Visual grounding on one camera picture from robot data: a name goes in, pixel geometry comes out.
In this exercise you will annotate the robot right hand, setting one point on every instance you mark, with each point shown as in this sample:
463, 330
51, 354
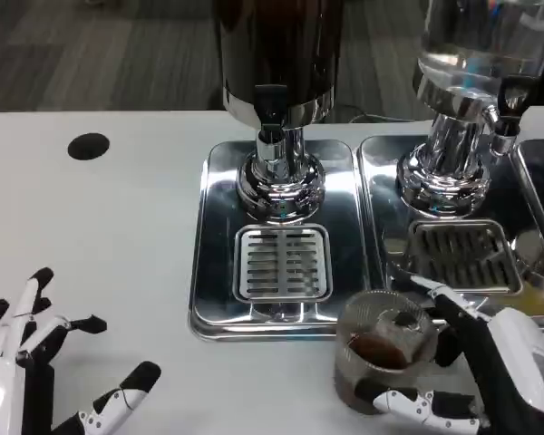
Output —
512, 362

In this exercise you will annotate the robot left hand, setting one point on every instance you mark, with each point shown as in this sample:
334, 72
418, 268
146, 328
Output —
4, 389

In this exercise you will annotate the clear ribbed glass cup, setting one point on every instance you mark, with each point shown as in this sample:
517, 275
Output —
367, 326

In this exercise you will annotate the steel drip grid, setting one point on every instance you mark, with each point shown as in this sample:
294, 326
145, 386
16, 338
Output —
458, 254
282, 267

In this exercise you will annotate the clear drink dispenser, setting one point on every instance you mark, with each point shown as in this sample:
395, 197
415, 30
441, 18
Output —
453, 172

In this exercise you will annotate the black tap lever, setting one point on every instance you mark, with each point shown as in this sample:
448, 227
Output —
512, 106
270, 108

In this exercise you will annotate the dark drink dispenser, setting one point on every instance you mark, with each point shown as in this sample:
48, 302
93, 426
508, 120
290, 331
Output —
276, 54

